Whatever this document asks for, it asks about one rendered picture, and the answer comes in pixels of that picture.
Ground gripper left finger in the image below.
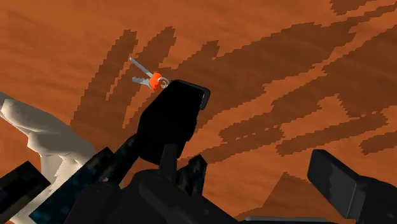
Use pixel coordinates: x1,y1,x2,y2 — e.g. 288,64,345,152
66,144,240,224

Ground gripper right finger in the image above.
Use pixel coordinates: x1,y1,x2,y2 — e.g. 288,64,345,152
307,148,397,224

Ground orange-headed silver keys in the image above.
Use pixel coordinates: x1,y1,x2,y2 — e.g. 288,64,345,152
129,57,171,92

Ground white figure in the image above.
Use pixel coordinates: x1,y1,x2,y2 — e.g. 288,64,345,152
0,91,97,224

